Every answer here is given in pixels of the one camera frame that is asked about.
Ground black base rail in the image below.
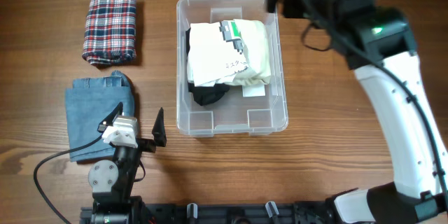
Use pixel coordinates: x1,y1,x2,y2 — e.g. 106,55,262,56
80,201,333,224

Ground cream cloth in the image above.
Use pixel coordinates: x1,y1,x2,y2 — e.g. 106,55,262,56
220,19,272,86

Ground clear plastic storage container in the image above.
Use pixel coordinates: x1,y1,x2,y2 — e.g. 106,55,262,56
176,0,288,137

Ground black garment with tape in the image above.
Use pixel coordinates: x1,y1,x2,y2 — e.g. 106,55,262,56
185,23,232,106

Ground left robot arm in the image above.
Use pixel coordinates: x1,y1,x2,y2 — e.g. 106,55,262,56
80,103,167,224

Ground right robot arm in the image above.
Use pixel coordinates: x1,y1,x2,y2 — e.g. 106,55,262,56
267,0,447,223

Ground right black cable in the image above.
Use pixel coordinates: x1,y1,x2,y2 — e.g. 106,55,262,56
293,0,448,200

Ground black cable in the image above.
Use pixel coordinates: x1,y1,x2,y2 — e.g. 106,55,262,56
32,134,106,224
293,0,448,200

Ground blue denim jeans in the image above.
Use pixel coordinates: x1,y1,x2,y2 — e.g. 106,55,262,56
65,71,135,149

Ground white printed shirt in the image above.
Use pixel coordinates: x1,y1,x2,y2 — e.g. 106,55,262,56
187,20,249,87

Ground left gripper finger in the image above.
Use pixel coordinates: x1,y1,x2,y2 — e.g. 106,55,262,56
152,107,167,147
98,102,123,129

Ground left black cable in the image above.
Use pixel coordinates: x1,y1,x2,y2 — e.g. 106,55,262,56
32,134,106,224

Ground red navy plaid cloth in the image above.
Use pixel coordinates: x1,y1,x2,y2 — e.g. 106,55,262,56
82,0,137,66

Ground white label in container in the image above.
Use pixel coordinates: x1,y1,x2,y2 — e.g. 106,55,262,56
242,83,265,97

